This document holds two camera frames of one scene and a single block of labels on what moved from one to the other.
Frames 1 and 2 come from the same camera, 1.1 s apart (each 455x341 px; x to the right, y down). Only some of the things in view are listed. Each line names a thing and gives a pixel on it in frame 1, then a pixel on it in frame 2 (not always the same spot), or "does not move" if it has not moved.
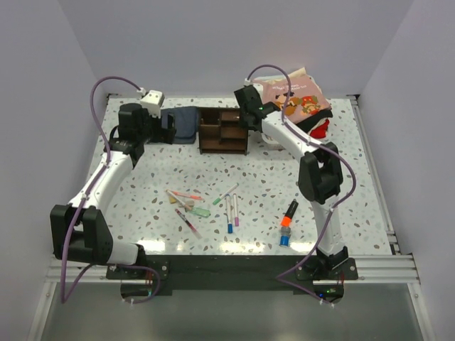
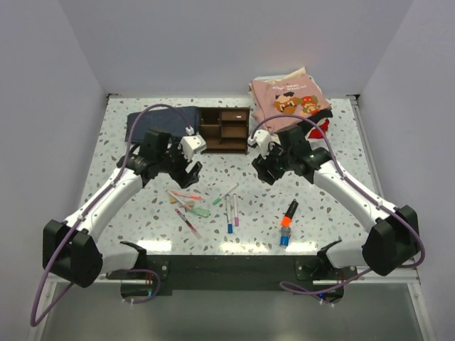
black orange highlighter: [286, 220] does not move
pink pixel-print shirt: [306, 99] does not move
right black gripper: [243, 123] → [264, 175]
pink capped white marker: [237, 222] does not move
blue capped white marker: [229, 214] does not move
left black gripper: [163, 136] → [184, 178]
